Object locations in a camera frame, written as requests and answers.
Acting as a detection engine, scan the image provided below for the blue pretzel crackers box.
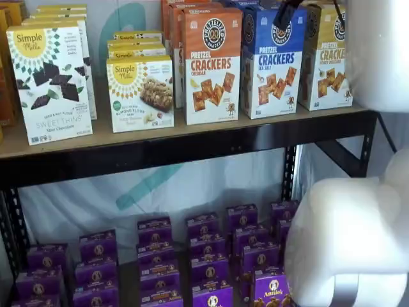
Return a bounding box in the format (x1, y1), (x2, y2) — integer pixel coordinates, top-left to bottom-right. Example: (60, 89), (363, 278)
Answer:
(220, 0), (284, 11)
(241, 6), (304, 120)

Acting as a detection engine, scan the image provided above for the wooden shelf board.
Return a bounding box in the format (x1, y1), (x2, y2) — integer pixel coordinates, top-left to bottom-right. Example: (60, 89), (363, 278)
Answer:
(0, 102), (371, 159)

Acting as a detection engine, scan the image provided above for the yellow orange snack box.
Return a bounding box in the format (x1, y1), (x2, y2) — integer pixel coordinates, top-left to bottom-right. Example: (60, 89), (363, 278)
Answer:
(3, 0), (29, 26)

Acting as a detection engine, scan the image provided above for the Simple Mills almond bars box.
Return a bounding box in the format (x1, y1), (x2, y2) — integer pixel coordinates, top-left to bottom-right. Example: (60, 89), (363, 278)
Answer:
(107, 47), (167, 61)
(106, 54), (175, 134)
(107, 39), (167, 52)
(112, 29), (163, 42)

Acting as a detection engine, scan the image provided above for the gold pretzel crackers box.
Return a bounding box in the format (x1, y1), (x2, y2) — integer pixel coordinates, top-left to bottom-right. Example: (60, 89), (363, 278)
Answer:
(297, 1), (354, 112)

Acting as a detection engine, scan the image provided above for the orange pretzel crackers box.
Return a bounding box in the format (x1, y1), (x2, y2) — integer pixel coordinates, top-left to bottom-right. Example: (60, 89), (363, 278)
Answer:
(169, 2), (224, 109)
(181, 6), (243, 125)
(160, 0), (208, 65)

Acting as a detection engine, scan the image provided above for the purple Annie's snack box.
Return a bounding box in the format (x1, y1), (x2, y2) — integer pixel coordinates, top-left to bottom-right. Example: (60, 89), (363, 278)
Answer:
(26, 243), (68, 272)
(233, 224), (272, 249)
(185, 214), (220, 239)
(10, 294), (61, 307)
(137, 217), (173, 246)
(190, 255), (230, 287)
(189, 234), (227, 258)
(226, 205), (259, 231)
(79, 229), (118, 265)
(192, 284), (234, 307)
(140, 287), (183, 307)
(277, 219), (293, 244)
(139, 260), (180, 290)
(74, 261), (120, 290)
(239, 244), (281, 278)
(252, 273), (297, 307)
(136, 242), (176, 265)
(72, 286), (120, 307)
(15, 268), (64, 297)
(270, 200), (300, 224)

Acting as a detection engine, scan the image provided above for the black metal shelf rack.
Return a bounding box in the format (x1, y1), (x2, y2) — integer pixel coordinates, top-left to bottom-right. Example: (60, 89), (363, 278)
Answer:
(0, 110), (381, 282)

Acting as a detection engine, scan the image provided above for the Simple Mills sweet thins box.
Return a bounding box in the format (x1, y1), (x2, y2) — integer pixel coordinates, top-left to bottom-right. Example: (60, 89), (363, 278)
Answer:
(29, 12), (89, 22)
(36, 4), (88, 15)
(21, 18), (98, 121)
(6, 20), (93, 146)

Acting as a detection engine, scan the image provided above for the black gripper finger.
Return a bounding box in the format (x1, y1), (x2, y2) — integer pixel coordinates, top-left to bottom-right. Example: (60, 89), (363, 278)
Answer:
(274, 0), (307, 31)

